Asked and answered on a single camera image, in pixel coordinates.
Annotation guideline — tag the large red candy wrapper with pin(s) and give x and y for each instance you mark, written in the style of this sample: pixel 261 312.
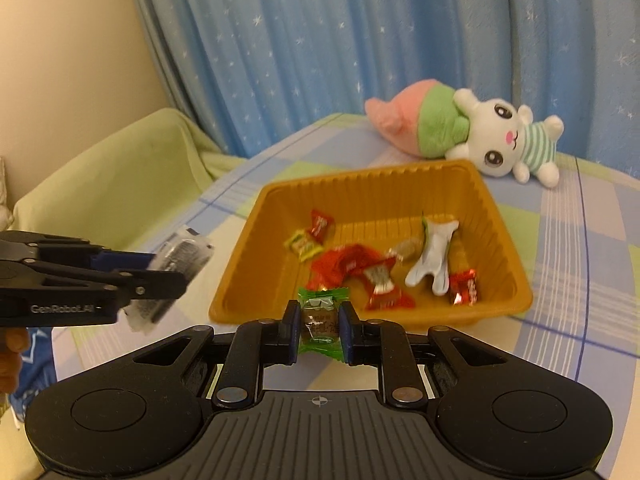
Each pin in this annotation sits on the large red candy wrapper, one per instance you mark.
pixel 345 260

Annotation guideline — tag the blue patterned cloth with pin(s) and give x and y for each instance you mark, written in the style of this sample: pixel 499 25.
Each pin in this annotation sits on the blue patterned cloth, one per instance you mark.
pixel 37 355

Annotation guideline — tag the white bunny plush toy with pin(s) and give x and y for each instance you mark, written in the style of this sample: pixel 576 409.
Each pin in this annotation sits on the white bunny plush toy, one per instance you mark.
pixel 495 135

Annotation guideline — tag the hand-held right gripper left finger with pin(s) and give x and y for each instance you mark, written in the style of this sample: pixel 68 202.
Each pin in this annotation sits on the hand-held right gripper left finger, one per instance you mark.
pixel 292 332

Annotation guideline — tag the person's left hand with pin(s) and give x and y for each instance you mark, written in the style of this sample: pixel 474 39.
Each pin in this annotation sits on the person's left hand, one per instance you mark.
pixel 10 360

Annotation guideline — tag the yellow snack packet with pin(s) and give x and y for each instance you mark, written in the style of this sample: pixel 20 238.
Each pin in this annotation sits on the yellow snack packet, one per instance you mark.
pixel 302 245

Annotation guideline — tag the orange plastic tray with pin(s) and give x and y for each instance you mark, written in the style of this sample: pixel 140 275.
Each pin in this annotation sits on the orange plastic tray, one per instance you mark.
pixel 480 220

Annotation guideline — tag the blue star-print curtain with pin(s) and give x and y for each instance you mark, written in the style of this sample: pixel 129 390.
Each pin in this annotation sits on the blue star-print curtain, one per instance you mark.
pixel 300 35

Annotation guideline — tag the pink and green plush toy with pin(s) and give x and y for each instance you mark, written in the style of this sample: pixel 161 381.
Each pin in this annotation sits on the pink and green plush toy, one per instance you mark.
pixel 400 115

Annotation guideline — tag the light green sofa cover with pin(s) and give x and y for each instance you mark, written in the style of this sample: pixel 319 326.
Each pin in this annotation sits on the light green sofa cover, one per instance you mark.
pixel 125 170

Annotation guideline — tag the plaid tablecloth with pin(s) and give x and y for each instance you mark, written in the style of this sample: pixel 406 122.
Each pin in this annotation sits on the plaid tablecloth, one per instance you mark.
pixel 575 270

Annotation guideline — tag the long green and silver packet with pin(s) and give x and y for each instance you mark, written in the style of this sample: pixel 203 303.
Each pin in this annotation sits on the long green and silver packet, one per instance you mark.
pixel 432 255

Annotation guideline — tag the dark red white-lettered packet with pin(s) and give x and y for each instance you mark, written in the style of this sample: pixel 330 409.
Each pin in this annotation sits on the dark red white-lettered packet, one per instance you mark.
pixel 382 290

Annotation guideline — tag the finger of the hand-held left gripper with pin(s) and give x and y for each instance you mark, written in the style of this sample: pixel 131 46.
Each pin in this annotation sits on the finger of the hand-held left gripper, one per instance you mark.
pixel 120 261
pixel 150 287

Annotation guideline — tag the black and clear snack packet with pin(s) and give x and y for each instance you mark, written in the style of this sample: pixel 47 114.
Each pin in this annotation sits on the black and clear snack packet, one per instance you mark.
pixel 192 252

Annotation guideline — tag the green candy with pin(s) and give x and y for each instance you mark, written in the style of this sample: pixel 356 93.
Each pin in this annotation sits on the green candy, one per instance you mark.
pixel 320 322

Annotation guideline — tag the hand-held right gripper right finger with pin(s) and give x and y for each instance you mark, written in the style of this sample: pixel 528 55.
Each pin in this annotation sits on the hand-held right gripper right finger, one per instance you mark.
pixel 346 332

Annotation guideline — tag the small red twist candy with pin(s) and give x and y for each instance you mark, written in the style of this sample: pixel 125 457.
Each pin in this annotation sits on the small red twist candy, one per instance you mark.
pixel 465 287
pixel 320 225

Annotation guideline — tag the brown candy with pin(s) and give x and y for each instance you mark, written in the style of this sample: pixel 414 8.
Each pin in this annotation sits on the brown candy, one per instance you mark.
pixel 405 248

